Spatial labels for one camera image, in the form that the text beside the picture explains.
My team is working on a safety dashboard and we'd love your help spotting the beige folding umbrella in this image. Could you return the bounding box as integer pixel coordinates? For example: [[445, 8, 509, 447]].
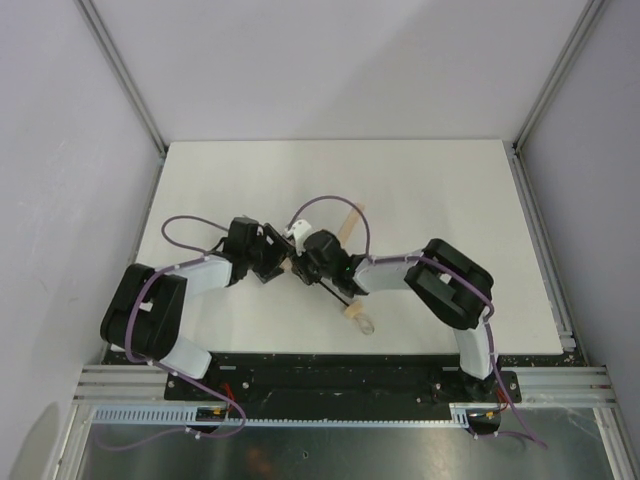
[[282, 194, 375, 335]]

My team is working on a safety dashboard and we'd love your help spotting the aluminium front frame beam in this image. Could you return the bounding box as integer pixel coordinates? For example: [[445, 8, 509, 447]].
[[73, 365, 616, 408]]

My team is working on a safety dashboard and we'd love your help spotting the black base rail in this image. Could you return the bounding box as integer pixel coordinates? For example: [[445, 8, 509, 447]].
[[164, 352, 522, 422]]

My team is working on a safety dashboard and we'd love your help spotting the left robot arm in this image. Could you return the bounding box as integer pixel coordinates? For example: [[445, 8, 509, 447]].
[[100, 217, 296, 379]]

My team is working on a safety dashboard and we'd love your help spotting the aluminium frame profile right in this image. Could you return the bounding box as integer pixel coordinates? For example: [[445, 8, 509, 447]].
[[504, 142, 578, 352]]

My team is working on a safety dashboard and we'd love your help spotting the right aluminium corner post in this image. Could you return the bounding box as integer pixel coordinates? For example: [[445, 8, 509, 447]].
[[514, 0, 609, 151]]

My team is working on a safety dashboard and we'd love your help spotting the white slotted cable duct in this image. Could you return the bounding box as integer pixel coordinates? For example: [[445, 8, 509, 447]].
[[92, 403, 474, 429]]

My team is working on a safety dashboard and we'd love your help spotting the left aluminium corner post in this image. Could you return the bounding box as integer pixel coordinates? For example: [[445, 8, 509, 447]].
[[74, 0, 169, 154]]

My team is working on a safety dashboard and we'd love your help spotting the aluminium corner post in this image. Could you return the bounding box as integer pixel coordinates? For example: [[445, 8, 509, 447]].
[[514, 0, 609, 151], [74, 0, 169, 154]]

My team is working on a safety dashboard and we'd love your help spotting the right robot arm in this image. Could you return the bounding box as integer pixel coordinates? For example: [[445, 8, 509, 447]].
[[291, 230, 499, 402]]

